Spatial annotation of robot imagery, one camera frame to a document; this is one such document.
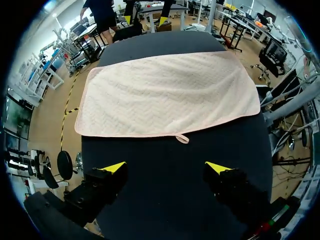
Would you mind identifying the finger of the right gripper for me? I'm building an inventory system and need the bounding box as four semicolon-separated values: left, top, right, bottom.
123;0;134;26
157;0;174;27

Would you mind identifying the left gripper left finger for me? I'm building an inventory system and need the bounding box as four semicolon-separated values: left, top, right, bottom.
63;161;129;227

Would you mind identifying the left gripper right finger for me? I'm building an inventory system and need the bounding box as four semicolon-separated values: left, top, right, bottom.
202;161;273;233

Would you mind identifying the pale pink towel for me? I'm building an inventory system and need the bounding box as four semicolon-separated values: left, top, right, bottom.
74;51;261;145

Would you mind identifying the person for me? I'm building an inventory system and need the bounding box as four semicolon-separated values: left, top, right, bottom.
79;0;119;45

